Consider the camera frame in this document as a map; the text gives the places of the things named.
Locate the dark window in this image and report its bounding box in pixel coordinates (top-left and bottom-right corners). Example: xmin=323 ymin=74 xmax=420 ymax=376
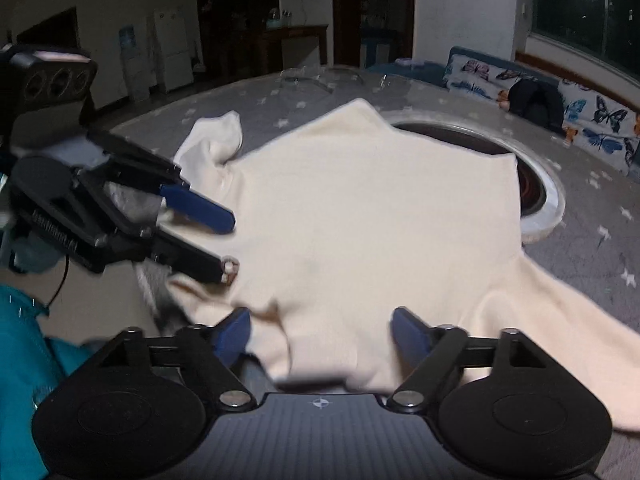
xmin=529 ymin=0 xmax=640 ymax=69

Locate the person's teal clothing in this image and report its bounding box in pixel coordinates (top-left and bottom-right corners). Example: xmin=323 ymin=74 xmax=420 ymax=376
xmin=0 ymin=282 xmax=101 ymax=480

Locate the cream sweater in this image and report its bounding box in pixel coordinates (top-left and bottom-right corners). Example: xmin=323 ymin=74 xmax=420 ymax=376
xmin=167 ymin=97 xmax=640 ymax=433

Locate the blue stool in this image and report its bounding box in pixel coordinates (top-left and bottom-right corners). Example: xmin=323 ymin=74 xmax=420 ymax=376
xmin=360 ymin=30 xmax=397 ymax=67

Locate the white refrigerator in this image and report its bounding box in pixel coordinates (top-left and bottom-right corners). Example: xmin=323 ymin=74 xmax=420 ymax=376
xmin=151 ymin=5 xmax=196 ymax=94

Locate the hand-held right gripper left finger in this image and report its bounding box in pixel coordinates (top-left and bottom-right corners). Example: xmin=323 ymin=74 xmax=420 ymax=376
xmin=92 ymin=306 xmax=257 ymax=412

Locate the dark bag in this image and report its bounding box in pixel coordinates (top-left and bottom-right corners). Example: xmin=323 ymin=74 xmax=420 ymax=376
xmin=506 ymin=79 xmax=566 ymax=134

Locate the black cable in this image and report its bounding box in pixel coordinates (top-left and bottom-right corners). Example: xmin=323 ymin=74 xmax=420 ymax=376
xmin=46 ymin=254 xmax=71 ymax=308

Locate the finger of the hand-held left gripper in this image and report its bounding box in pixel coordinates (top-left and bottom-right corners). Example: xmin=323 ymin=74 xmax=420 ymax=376
xmin=149 ymin=229 xmax=241 ymax=287
xmin=89 ymin=129 xmax=237 ymax=235

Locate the dark wooden cabinet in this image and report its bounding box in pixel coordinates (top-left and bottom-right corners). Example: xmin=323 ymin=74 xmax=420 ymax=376
xmin=194 ymin=0 xmax=267 ymax=82

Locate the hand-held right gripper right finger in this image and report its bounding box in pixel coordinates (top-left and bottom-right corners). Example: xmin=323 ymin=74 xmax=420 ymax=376
xmin=386 ymin=306 xmax=547 ymax=412

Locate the water dispenser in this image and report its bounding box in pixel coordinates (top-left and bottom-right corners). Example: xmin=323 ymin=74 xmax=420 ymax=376
xmin=118 ymin=25 xmax=152 ymax=102

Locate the wooden side table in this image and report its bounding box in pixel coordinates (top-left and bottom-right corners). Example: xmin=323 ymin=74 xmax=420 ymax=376
xmin=259 ymin=23 xmax=331 ymax=70

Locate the butterfly-print sofa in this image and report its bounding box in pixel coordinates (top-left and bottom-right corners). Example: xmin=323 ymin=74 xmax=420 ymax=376
xmin=442 ymin=46 xmax=640 ymax=183

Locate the round metal table heater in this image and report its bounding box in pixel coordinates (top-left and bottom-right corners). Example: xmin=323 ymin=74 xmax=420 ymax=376
xmin=385 ymin=115 xmax=567 ymax=247

